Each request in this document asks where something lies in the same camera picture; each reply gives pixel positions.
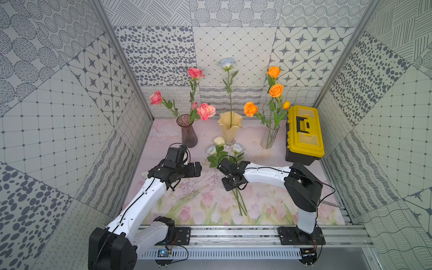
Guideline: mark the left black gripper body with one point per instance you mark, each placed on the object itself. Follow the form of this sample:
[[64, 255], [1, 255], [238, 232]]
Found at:
[[188, 169]]

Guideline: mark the left circuit board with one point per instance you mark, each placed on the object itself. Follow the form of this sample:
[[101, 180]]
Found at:
[[163, 257]]

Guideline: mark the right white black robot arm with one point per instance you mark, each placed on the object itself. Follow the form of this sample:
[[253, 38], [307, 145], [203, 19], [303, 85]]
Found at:
[[303, 187]]

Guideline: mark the cream ruffled glass vase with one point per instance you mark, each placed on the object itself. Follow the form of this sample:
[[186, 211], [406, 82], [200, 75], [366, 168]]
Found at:
[[229, 134]]

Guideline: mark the pink rose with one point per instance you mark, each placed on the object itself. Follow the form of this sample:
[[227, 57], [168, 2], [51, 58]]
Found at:
[[157, 99], [195, 76], [206, 111]]

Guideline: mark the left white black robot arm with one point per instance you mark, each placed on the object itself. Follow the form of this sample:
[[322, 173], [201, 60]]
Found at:
[[121, 242]]

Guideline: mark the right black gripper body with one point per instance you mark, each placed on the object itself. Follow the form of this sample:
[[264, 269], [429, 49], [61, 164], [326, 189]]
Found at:
[[228, 184]]

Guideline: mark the orange rose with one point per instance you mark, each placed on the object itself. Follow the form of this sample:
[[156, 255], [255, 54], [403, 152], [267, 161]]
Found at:
[[251, 110], [272, 75], [276, 104]]

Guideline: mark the purple glass vase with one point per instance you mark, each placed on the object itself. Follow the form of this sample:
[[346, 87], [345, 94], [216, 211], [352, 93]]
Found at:
[[189, 137]]

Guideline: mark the yellow black toolbox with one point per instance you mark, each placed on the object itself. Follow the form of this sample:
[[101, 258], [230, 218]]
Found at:
[[304, 142]]

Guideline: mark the clear glass vase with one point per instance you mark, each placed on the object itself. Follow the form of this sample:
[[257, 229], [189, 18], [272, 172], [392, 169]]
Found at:
[[269, 135]]

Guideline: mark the orange tulip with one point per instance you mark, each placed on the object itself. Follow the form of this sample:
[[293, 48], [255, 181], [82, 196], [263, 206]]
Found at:
[[286, 105]]

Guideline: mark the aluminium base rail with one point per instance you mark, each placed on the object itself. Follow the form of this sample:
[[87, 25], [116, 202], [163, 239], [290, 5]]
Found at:
[[268, 236]]

